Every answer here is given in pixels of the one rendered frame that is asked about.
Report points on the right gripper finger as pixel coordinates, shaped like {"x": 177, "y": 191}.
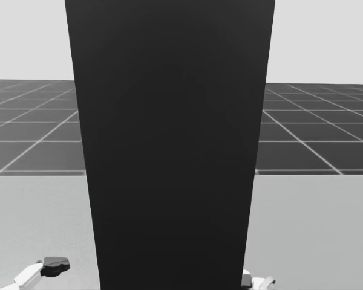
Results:
{"x": 247, "y": 278}

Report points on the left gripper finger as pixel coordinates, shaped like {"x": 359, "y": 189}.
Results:
{"x": 53, "y": 266}

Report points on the black screen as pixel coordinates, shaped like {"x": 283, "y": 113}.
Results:
{"x": 172, "y": 145}

